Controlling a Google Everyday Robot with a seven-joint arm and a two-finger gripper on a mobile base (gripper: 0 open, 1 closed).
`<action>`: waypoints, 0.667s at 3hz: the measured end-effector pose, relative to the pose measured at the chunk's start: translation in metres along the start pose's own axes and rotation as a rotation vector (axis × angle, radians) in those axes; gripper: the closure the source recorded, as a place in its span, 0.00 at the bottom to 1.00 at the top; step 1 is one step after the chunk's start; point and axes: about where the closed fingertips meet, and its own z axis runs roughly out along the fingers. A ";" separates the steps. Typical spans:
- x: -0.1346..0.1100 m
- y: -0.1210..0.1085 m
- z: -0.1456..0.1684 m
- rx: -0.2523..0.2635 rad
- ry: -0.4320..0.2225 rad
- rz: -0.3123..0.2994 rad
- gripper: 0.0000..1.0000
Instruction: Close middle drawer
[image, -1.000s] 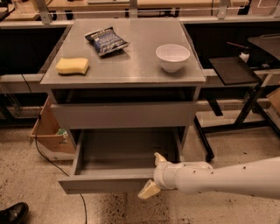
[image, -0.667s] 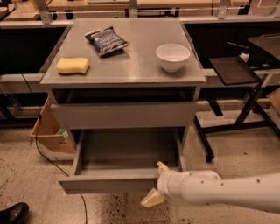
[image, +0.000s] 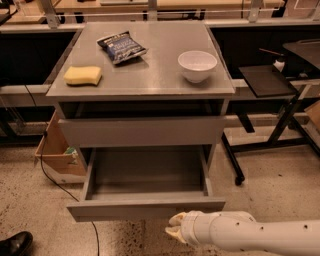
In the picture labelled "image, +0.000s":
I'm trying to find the black power cable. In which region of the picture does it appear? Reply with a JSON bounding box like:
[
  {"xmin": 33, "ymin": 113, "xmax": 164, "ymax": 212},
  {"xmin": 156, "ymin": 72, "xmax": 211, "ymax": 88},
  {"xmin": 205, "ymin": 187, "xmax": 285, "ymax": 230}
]
[{"xmin": 24, "ymin": 84, "xmax": 101, "ymax": 256}]

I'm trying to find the blue chip bag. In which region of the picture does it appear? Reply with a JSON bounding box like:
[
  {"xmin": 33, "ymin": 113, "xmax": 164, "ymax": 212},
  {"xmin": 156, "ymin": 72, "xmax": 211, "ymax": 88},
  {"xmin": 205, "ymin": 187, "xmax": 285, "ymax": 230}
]
[{"xmin": 97, "ymin": 31, "xmax": 147, "ymax": 65}]

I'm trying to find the cardboard box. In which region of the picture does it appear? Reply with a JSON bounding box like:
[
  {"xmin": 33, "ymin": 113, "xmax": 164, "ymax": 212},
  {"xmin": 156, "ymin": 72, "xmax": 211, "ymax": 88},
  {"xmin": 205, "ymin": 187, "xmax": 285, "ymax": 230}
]
[{"xmin": 35, "ymin": 113, "xmax": 86, "ymax": 184}]

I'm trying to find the grey drawer cabinet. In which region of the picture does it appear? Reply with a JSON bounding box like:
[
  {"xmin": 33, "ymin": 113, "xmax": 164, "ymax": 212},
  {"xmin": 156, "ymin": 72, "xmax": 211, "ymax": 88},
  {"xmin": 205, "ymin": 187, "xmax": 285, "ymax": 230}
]
[{"xmin": 47, "ymin": 22, "xmax": 235, "ymax": 165}]

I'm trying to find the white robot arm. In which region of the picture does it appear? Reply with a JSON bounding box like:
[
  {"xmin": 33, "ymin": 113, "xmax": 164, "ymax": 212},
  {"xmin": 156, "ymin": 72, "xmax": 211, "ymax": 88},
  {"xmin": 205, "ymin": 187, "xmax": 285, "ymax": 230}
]
[{"xmin": 165, "ymin": 211, "xmax": 320, "ymax": 256}]

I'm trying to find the black rolling table frame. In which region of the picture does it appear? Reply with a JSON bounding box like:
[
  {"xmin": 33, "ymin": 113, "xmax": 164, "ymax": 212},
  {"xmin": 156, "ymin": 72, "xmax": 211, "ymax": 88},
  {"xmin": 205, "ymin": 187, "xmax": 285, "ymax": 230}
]
[{"xmin": 221, "ymin": 39, "xmax": 320, "ymax": 187}]

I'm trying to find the white bowl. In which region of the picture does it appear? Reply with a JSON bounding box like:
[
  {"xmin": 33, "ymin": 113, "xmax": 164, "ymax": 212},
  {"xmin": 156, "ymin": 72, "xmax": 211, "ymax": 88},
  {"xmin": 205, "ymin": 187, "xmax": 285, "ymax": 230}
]
[{"xmin": 178, "ymin": 50, "xmax": 218, "ymax": 83}]

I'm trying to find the yellow sponge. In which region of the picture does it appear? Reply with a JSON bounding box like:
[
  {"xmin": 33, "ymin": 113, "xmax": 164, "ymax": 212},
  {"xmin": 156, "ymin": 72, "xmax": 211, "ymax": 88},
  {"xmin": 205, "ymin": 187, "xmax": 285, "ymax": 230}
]
[{"xmin": 63, "ymin": 66, "xmax": 102, "ymax": 86}]

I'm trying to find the grey top drawer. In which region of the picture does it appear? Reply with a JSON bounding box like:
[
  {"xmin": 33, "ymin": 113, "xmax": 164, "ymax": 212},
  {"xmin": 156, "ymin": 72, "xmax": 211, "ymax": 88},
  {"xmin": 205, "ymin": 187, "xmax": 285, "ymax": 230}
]
[{"xmin": 58, "ymin": 116, "xmax": 225, "ymax": 148}]

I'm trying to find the black tray stand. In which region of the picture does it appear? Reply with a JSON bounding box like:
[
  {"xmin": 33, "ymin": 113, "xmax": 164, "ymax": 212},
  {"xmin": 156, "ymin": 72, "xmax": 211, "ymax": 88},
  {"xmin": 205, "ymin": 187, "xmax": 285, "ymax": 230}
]
[{"xmin": 239, "ymin": 65, "xmax": 298, "ymax": 98}]

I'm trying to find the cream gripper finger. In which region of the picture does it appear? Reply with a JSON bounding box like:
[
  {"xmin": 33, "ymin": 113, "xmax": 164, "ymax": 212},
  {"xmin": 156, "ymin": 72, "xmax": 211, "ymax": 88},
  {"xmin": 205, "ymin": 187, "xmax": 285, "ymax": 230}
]
[{"xmin": 169, "ymin": 212, "xmax": 187, "ymax": 226}]

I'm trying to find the black shoe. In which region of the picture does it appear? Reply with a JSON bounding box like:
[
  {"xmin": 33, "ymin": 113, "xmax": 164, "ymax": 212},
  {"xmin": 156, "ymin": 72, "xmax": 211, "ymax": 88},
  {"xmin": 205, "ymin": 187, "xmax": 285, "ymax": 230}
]
[{"xmin": 0, "ymin": 231, "xmax": 33, "ymax": 256}]

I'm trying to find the grey drawer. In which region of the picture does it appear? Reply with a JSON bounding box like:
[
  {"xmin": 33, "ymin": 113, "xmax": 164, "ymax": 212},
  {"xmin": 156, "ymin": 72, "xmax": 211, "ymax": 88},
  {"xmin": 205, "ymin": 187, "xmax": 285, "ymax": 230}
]
[
  {"xmin": 58, "ymin": 116, "xmax": 225, "ymax": 148},
  {"xmin": 67, "ymin": 146, "xmax": 225, "ymax": 222}
]

